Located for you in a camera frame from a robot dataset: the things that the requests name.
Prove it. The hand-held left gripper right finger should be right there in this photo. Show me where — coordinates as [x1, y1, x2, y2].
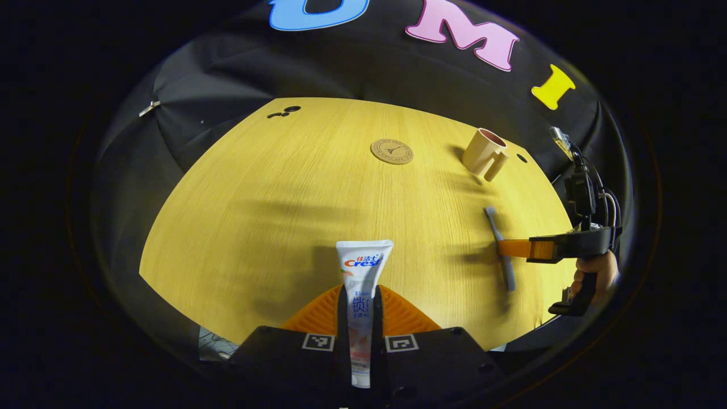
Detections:
[371, 284, 506, 402]

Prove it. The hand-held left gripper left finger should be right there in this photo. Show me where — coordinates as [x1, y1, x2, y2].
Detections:
[224, 284, 352, 399]

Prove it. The white toothbrush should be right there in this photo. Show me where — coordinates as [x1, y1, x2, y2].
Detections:
[484, 206, 516, 292]

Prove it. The beige cup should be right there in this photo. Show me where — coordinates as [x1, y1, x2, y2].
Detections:
[461, 128, 509, 182]

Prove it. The white toothpaste tube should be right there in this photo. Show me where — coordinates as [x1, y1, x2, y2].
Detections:
[335, 239, 394, 389]

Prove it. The round brown coaster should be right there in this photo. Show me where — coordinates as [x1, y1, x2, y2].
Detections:
[370, 139, 414, 165]

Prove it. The wooden desktop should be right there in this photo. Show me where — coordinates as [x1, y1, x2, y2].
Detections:
[139, 97, 577, 352]

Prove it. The black backdrop cloth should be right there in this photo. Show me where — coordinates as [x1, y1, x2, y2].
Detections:
[91, 0, 631, 364]

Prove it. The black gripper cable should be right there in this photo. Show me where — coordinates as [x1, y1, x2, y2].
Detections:
[588, 156, 624, 251]

